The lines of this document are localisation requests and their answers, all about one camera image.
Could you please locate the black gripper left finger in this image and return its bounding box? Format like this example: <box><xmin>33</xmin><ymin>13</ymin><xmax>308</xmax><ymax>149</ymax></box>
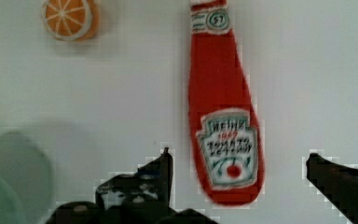
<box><xmin>46</xmin><ymin>148</ymin><xmax>218</xmax><ymax>224</ymax></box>

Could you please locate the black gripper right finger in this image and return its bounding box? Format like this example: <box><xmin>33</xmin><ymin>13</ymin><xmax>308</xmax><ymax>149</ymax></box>
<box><xmin>306</xmin><ymin>153</ymin><xmax>358</xmax><ymax>224</ymax></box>

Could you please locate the red ketchup bottle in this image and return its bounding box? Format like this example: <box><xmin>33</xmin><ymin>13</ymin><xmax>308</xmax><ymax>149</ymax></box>
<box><xmin>188</xmin><ymin>0</ymin><xmax>265</xmax><ymax>206</ymax></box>

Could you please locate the green cup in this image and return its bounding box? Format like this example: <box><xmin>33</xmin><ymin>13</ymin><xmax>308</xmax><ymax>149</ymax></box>
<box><xmin>0</xmin><ymin>132</ymin><xmax>53</xmax><ymax>224</ymax></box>

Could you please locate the orange slice toy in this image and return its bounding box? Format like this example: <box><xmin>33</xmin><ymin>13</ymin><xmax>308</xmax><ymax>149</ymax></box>
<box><xmin>41</xmin><ymin>0</ymin><xmax>100</xmax><ymax>42</ymax></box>

